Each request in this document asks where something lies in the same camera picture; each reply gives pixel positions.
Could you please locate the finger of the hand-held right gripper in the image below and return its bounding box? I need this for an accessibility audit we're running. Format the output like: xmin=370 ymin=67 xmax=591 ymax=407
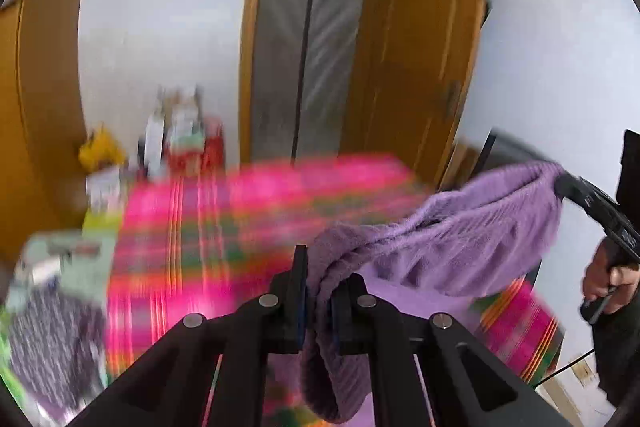
xmin=554 ymin=173 xmax=588 ymax=208

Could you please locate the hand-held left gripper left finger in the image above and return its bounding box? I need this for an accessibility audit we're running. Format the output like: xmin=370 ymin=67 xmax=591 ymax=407
xmin=65 ymin=244 xmax=308 ymax=427

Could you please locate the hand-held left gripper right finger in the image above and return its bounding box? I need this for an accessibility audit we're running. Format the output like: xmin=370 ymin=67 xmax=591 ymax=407
xmin=330 ymin=274 xmax=576 ymax=427

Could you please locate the purple fleece garment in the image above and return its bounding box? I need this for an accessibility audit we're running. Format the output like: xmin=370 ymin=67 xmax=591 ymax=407
xmin=299 ymin=161 xmax=563 ymax=427

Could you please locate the person's right forearm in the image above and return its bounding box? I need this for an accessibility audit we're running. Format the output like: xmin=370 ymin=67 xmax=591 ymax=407
xmin=595 ymin=297 xmax=640 ymax=413

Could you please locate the person's right hand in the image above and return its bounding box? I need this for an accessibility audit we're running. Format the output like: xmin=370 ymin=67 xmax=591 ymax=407
xmin=582 ymin=237 xmax=640 ymax=304

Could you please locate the black mesh office chair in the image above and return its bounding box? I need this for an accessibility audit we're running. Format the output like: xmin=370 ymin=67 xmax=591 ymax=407
xmin=475 ymin=129 xmax=561 ymax=288

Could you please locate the pink plaid blanket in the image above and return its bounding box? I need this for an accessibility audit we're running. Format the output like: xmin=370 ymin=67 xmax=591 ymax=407
xmin=105 ymin=152 xmax=561 ymax=427

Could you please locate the red container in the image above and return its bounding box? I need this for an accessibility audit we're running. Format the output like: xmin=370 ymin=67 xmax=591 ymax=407
xmin=167 ymin=119 xmax=226 ymax=175

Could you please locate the wooden door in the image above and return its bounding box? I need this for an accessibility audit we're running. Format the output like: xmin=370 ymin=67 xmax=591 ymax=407
xmin=370 ymin=0 xmax=493 ymax=188

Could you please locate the brown cardboard box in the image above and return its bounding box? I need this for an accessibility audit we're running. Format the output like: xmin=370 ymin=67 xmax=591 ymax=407
xmin=137 ymin=84 xmax=206 ymax=152

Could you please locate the table with printed cover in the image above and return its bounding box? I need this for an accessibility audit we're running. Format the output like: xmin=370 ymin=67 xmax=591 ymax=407
xmin=0 ymin=227 xmax=121 ymax=427

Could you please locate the clear plastic door curtain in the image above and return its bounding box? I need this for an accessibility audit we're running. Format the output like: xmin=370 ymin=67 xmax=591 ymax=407
xmin=250 ymin=0 xmax=371 ymax=162

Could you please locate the dark floral folded cloth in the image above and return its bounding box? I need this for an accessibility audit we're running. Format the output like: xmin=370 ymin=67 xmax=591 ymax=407
xmin=7 ymin=287 xmax=108 ymax=413

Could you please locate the yellow printed bag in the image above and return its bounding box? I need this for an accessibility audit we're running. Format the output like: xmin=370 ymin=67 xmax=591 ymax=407
xmin=77 ymin=124 xmax=126 ymax=172

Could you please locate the wooden wardrobe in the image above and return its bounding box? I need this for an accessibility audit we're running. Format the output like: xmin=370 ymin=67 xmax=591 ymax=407
xmin=0 ymin=0 xmax=103 ymax=258

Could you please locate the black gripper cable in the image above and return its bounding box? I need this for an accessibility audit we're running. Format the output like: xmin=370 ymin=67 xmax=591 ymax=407
xmin=534 ymin=351 xmax=597 ymax=389

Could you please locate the wooden door frame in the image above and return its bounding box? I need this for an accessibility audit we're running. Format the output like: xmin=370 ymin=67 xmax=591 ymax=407
xmin=238 ymin=0 xmax=401 ymax=168

